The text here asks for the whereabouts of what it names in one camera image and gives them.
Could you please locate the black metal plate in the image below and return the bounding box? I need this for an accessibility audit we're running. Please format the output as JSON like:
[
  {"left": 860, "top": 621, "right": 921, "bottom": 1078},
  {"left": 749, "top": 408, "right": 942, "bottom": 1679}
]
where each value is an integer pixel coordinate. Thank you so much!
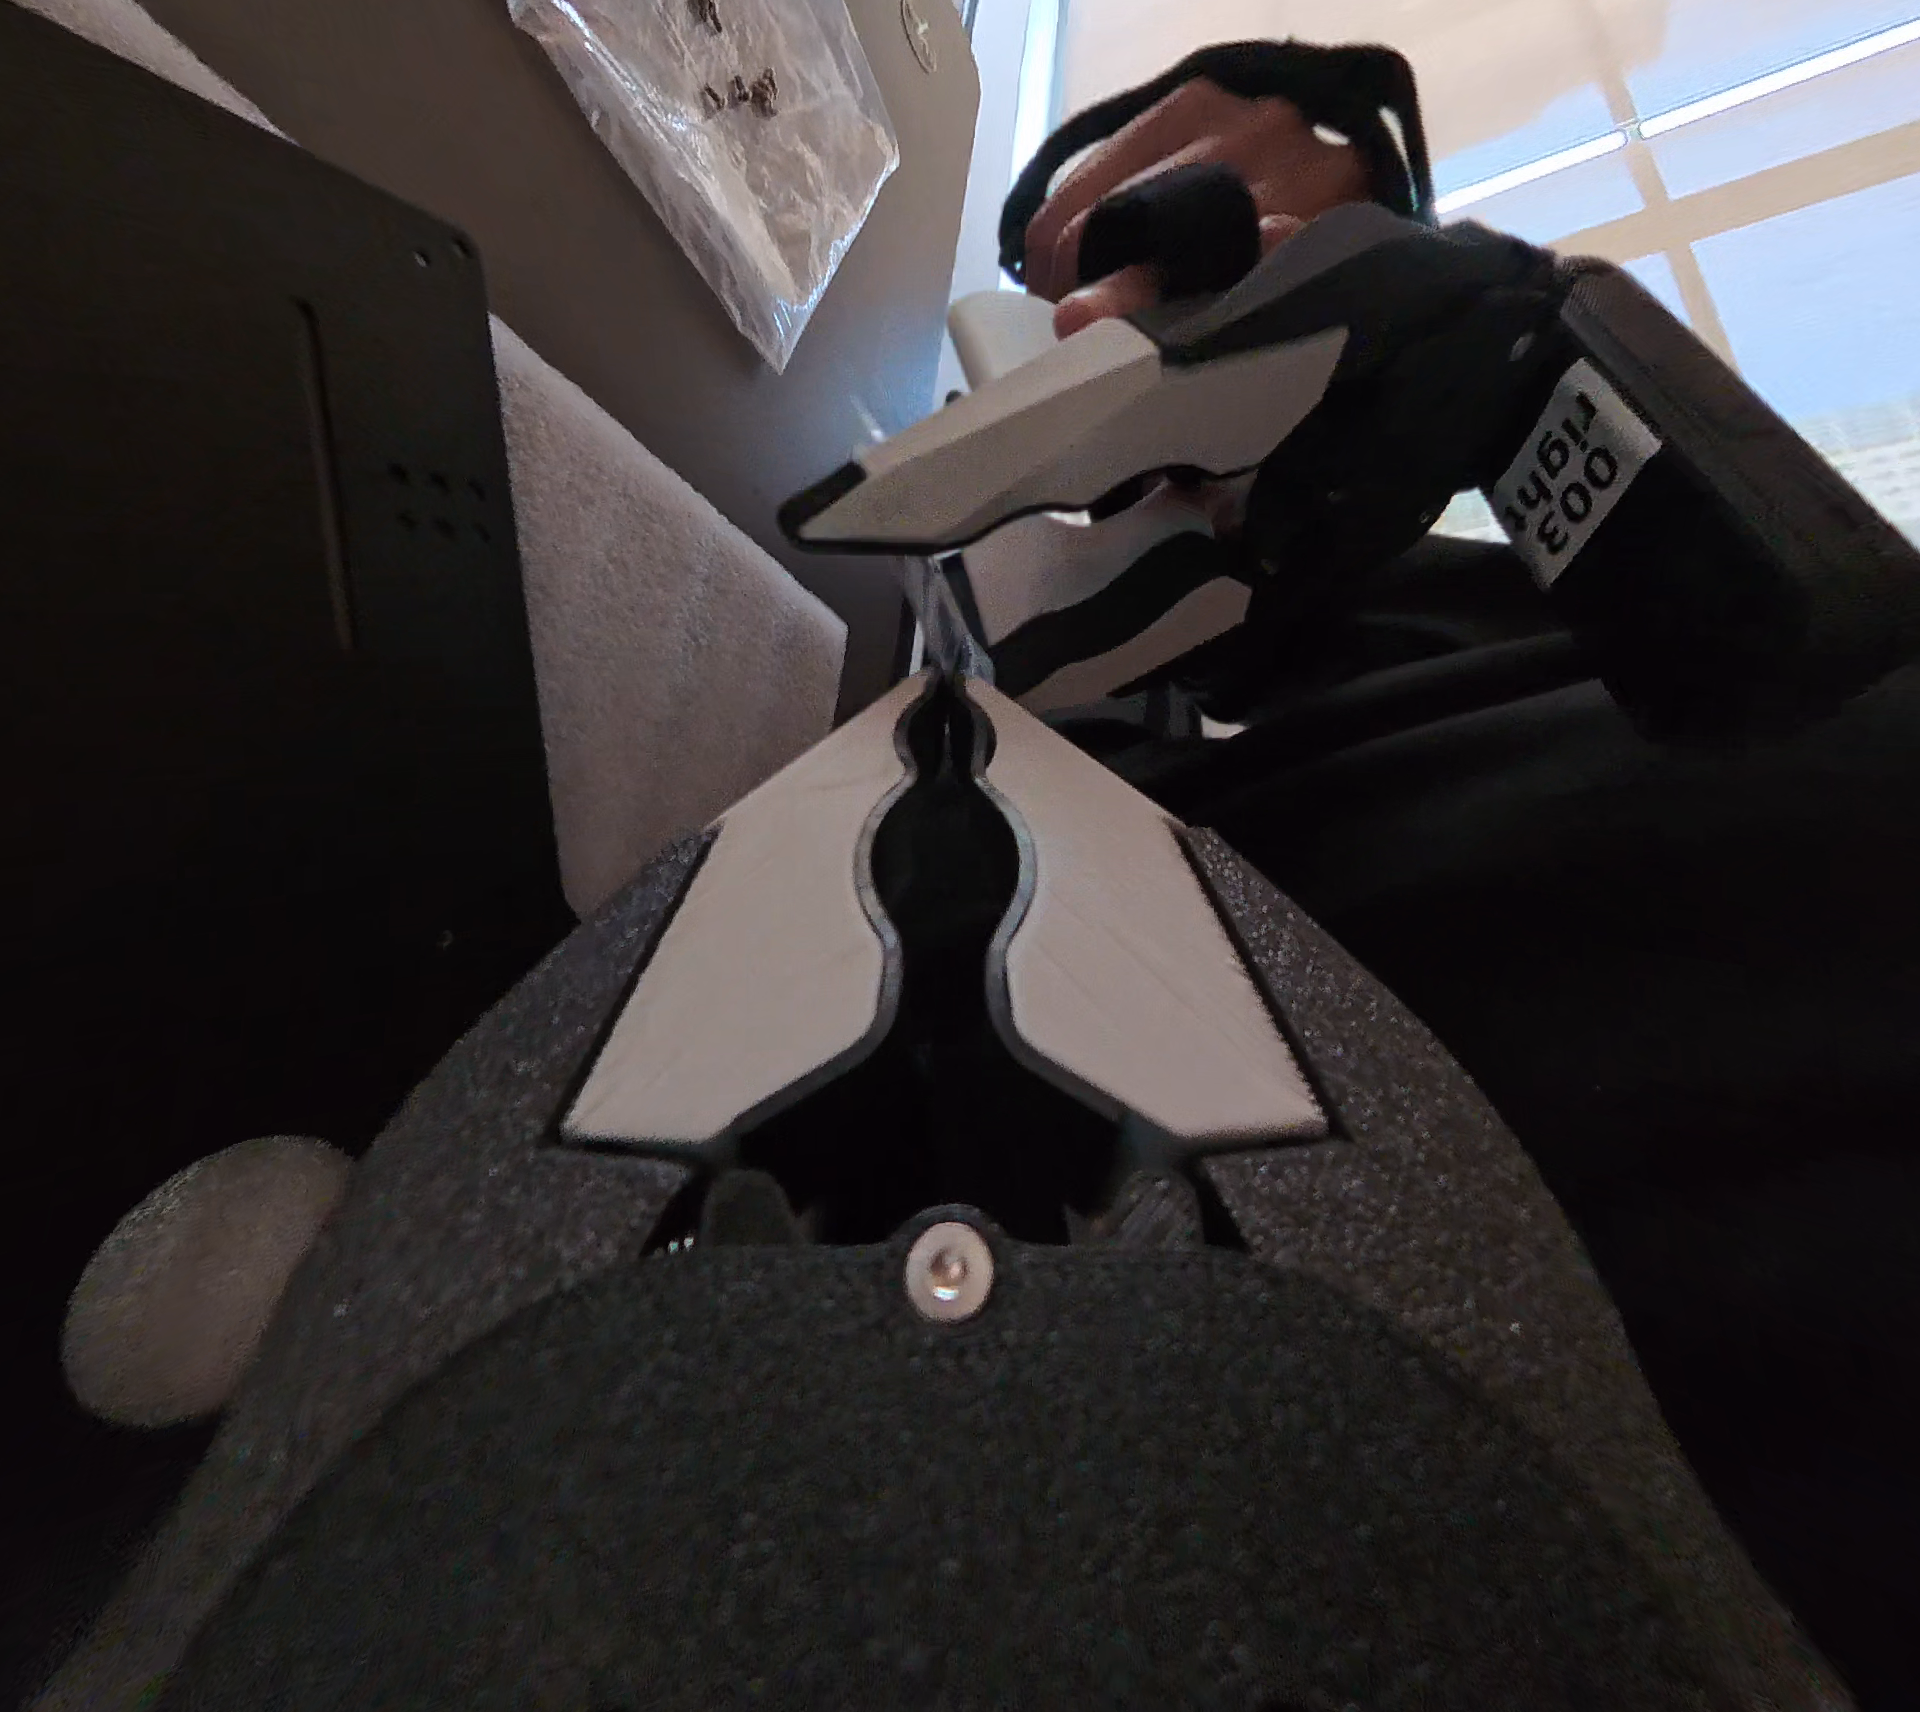
[{"left": 0, "top": 0, "right": 579, "bottom": 1204}]

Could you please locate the large window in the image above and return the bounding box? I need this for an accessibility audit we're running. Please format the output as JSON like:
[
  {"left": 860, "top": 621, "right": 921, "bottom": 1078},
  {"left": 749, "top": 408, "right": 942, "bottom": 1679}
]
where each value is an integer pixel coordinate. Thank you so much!
[{"left": 1423, "top": 16, "right": 1920, "bottom": 544}]

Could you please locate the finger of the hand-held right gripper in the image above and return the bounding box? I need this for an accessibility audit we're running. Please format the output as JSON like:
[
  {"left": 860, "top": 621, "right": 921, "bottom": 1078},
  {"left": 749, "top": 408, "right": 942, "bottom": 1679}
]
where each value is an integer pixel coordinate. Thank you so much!
[
  {"left": 955, "top": 497, "right": 1260, "bottom": 717},
  {"left": 776, "top": 218, "right": 1360, "bottom": 552}
]

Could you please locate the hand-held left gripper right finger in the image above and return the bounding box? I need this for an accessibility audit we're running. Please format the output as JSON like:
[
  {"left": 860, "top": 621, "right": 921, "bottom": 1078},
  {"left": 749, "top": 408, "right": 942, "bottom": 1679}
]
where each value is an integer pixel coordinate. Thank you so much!
[{"left": 951, "top": 674, "right": 1331, "bottom": 1160}]

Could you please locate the person's right hand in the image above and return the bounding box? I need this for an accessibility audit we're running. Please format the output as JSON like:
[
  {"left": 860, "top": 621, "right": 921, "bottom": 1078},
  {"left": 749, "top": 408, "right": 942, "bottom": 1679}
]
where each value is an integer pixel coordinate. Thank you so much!
[{"left": 1019, "top": 69, "right": 1428, "bottom": 342}]

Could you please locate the round white foam piece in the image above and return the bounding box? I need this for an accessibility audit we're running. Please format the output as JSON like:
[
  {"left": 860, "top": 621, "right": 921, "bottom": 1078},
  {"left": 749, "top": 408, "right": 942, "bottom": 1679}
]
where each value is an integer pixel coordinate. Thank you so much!
[{"left": 60, "top": 1134, "right": 357, "bottom": 1432}]

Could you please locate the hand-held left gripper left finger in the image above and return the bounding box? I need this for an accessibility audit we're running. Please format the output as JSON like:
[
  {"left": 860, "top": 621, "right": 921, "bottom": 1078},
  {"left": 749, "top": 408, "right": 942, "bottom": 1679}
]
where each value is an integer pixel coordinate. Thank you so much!
[{"left": 558, "top": 674, "right": 949, "bottom": 1162}]

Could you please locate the clear bag with dark screws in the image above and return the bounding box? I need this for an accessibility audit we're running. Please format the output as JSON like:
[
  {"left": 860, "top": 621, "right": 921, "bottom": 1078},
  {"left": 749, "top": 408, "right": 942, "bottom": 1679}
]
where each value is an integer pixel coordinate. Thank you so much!
[{"left": 449, "top": 0, "right": 901, "bottom": 377}]

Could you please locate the person's black clothing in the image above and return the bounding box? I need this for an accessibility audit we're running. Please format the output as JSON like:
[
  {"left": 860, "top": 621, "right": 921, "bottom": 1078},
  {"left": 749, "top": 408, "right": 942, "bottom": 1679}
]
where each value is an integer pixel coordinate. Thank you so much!
[{"left": 1050, "top": 535, "right": 1920, "bottom": 1712}]

